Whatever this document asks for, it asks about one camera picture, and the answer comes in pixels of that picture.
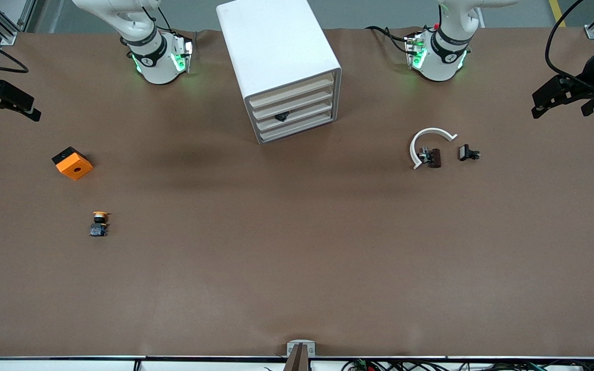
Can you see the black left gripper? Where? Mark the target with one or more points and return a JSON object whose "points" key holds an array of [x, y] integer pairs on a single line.
{"points": [[587, 78]]}

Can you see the white plastic drawer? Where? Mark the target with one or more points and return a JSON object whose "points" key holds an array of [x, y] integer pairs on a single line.
{"points": [[292, 91], [297, 104], [310, 114], [299, 129]]}

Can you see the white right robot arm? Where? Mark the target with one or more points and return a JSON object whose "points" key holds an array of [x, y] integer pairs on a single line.
{"points": [[155, 59]]}

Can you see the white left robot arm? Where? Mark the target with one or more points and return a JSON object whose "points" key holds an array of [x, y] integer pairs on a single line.
{"points": [[439, 59]]}

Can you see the yellow mushroom push button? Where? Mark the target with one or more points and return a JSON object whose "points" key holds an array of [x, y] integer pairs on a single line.
{"points": [[99, 226]]}

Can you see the white drawer cabinet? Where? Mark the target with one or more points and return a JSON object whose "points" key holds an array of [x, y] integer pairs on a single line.
{"points": [[271, 41]]}

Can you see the brown table mat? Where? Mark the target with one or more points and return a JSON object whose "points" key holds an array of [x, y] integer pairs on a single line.
{"points": [[276, 247]]}

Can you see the orange black enclosure box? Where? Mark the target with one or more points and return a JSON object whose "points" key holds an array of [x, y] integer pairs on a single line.
{"points": [[75, 167]]}

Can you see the small black switch component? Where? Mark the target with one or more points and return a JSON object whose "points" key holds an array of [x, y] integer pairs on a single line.
{"points": [[465, 152]]}

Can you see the dark brown switch component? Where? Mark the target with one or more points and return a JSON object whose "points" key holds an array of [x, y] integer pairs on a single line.
{"points": [[434, 157]]}

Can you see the white table edge rail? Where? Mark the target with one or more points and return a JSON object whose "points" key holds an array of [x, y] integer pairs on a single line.
{"points": [[70, 365]]}

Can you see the grey metal bracket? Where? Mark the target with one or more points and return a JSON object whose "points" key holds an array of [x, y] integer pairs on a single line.
{"points": [[301, 343]]}

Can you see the brown tapered post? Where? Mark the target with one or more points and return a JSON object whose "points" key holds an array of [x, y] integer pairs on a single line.
{"points": [[298, 360]]}

